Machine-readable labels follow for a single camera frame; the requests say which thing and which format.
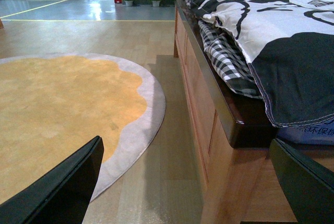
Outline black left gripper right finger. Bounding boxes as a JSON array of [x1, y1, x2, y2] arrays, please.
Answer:
[[269, 138, 333, 223]]

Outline yellow and grey round rug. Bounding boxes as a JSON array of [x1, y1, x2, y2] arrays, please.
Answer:
[[1, 53, 166, 202]]

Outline checkered bed sheet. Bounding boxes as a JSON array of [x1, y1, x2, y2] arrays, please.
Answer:
[[198, 19, 263, 99]]

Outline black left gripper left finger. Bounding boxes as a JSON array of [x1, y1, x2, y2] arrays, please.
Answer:
[[1, 136, 104, 223]]

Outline wooden bed frame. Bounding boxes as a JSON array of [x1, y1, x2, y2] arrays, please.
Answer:
[[173, 0, 334, 224]]

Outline black and white duvet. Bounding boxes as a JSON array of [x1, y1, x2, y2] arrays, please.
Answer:
[[192, 0, 333, 127]]

